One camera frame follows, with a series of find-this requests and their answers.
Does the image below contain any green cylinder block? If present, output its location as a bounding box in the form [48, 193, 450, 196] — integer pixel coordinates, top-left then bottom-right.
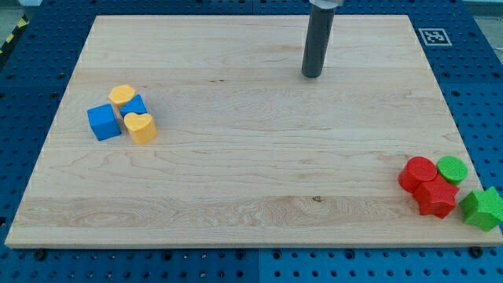
[436, 156, 468, 186]

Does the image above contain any yellow hexagon block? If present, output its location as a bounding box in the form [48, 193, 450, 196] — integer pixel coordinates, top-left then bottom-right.
[108, 84, 137, 108]

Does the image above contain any red cylinder block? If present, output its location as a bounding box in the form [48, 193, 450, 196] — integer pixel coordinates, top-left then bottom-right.
[398, 156, 437, 193]

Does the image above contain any green star block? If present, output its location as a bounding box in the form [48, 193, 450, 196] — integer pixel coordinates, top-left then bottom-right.
[459, 186, 502, 232]

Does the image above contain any light wooden board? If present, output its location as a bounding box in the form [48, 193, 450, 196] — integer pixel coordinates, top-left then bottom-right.
[6, 15, 502, 249]

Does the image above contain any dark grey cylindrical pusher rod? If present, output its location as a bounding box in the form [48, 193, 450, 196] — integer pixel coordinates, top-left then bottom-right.
[301, 6, 336, 78]

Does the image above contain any blue cube block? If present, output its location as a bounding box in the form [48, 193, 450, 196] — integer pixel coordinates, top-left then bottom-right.
[87, 104, 122, 141]

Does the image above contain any yellow black hazard tape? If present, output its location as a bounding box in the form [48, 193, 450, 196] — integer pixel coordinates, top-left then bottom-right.
[1, 13, 30, 57]

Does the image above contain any blue block behind heart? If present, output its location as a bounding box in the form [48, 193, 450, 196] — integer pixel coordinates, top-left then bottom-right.
[119, 94, 148, 117]

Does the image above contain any yellow heart block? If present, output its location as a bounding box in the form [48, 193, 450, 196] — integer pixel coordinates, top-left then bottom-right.
[123, 112, 157, 145]

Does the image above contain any red star block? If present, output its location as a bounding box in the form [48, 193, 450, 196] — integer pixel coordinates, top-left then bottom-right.
[413, 175, 460, 219]

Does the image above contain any white fiducial marker tag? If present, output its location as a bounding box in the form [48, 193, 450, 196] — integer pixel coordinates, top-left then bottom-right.
[418, 28, 452, 46]

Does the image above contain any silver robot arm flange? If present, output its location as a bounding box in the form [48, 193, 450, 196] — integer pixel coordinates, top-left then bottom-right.
[309, 0, 345, 9]

